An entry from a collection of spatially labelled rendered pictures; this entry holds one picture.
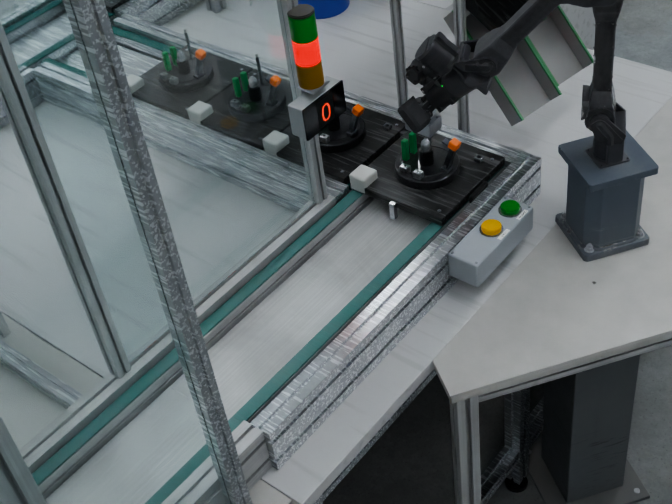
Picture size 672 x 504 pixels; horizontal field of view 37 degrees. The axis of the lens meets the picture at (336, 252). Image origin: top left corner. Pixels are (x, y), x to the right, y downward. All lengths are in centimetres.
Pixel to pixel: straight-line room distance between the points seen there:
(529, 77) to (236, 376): 96
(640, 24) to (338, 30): 198
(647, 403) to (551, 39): 112
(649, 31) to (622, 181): 258
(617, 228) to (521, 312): 27
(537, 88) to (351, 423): 91
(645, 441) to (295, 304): 127
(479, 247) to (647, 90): 79
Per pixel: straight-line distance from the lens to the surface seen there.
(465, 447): 204
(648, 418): 297
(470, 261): 197
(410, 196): 211
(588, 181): 200
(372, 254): 207
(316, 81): 193
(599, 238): 211
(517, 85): 231
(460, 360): 193
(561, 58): 243
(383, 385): 190
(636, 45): 446
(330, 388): 182
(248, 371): 189
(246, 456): 173
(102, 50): 112
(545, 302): 203
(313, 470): 179
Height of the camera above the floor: 230
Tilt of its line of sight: 42 degrees down
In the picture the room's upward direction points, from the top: 9 degrees counter-clockwise
